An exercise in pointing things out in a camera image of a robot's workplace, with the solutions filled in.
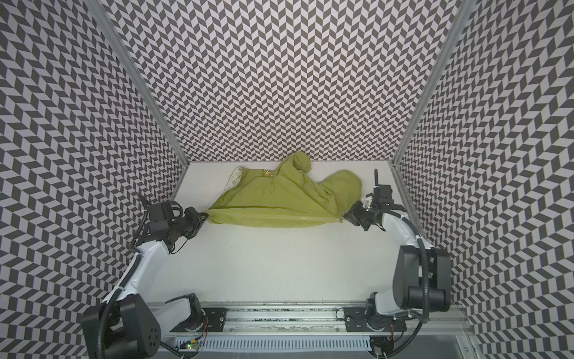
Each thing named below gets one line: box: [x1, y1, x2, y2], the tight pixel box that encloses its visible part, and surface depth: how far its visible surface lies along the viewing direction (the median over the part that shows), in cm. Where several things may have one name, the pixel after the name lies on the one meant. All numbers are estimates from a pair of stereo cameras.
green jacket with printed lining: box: [207, 151, 363, 229], surface depth 101 cm
